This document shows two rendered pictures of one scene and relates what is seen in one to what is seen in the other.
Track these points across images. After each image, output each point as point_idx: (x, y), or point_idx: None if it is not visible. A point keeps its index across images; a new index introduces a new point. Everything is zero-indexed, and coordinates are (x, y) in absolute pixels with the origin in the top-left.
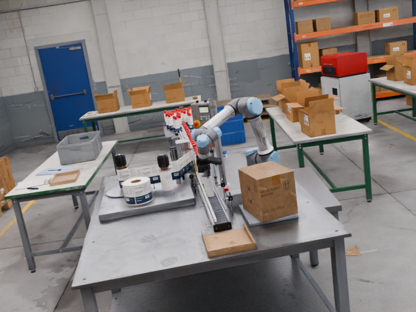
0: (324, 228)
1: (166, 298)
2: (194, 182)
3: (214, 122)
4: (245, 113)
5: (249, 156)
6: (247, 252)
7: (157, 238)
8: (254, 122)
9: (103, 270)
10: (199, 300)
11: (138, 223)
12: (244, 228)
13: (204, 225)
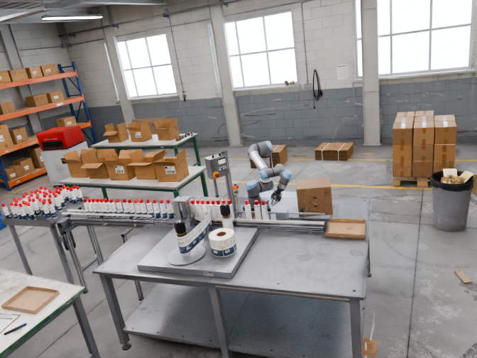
0: (357, 202)
1: (269, 316)
2: (235, 221)
3: (264, 163)
4: (265, 153)
5: (255, 187)
6: (368, 226)
7: (308, 253)
8: (268, 158)
9: (344, 280)
10: (287, 300)
11: (263, 259)
12: (331, 221)
13: (306, 234)
